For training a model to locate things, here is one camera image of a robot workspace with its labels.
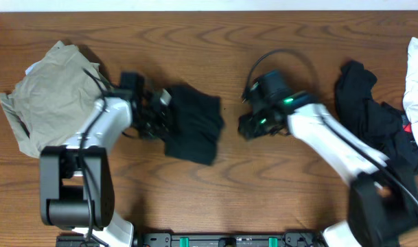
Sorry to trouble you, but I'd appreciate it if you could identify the black shirt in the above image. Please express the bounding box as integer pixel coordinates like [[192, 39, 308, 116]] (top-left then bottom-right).
[[164, 84, 224, 165]]

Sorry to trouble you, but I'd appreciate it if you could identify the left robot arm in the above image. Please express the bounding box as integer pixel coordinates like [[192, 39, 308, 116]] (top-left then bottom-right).
[[39, 73, 172, 247]]

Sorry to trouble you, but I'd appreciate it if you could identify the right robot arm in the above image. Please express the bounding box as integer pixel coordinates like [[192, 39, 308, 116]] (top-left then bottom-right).
[[238, 71, 418, 246]]

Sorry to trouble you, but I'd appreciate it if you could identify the beige crumpled garment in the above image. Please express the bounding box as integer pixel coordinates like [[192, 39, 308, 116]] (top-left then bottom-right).
[[0, 41, 111, 158]]

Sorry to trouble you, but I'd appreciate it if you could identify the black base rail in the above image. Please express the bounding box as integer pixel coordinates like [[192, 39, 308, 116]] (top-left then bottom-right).
[[56, 231, 326, 247]]

